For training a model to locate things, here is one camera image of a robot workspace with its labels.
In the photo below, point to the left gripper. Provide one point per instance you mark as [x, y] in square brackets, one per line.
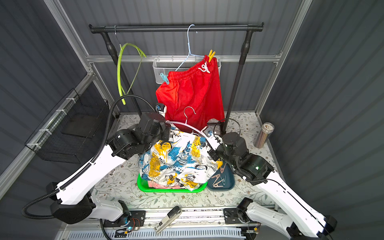
[163, 132]

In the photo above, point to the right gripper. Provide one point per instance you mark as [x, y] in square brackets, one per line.
[219, 154]

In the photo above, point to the lilac plastic hanger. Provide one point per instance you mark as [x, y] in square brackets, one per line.
[185, 124]

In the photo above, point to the salmon clothespin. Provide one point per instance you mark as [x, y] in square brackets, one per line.
[222, 168]

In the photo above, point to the pink clothespin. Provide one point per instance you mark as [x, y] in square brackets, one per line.
[216, 177]

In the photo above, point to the teal clothespin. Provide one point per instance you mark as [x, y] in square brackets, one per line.
[219, 184]

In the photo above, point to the beige clothespin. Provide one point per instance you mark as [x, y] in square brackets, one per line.
[218, 180]

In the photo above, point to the comic print shorts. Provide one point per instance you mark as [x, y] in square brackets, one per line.
[182, 160]

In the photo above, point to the pink tie-dye shorts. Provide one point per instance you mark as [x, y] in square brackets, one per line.
[152, 184]

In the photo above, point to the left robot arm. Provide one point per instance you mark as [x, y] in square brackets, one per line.
[72, 201]

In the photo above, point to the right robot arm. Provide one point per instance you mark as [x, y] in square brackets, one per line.
[298, 221]

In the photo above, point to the red shorts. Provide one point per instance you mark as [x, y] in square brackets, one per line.
[193, 96]

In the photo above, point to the dark teal tray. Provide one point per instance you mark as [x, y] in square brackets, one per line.
[230, 180]

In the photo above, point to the blue clothespin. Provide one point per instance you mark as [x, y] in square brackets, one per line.
[164, 78]

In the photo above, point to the clear tube of sticks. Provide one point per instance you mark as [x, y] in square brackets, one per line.
[266, 130]

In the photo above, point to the green plastic basket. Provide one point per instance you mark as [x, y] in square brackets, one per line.
[144, 187]

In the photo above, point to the silver black handheld device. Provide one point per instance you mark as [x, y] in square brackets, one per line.
[171, 216]

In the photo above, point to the yellow clothespin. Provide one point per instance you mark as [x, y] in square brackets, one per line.
[211, 55]

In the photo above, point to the black clothes rack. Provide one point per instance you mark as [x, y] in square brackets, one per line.
[249, 29]

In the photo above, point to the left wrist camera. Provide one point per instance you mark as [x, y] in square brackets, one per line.
[161, 109]

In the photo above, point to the white wire wall basket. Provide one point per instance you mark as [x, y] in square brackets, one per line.
[161, 66]

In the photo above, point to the light blue wire hanger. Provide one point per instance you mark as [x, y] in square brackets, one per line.
[190, 54]

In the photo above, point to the black wire wall basket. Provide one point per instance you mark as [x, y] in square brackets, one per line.
[75, 134]

